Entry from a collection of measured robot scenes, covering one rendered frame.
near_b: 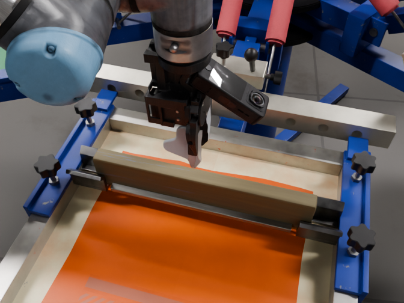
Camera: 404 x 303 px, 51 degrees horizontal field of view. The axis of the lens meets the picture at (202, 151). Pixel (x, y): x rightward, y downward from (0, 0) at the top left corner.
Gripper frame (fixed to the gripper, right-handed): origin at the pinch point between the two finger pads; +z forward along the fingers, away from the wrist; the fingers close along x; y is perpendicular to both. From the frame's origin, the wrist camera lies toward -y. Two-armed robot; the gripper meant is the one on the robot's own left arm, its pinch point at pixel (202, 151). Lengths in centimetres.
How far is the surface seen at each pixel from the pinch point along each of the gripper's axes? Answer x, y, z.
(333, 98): -144, -37, 108
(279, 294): 13.8, -16.9, 16.7
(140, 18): -63, 37, 19
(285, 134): -109, -14, 107
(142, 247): 11.6, 8.5, 16.2
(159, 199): 3.2, 7.6, 12.3
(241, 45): -41.4, 1.0, 7.9
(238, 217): 3.3, -7.5, 12.5
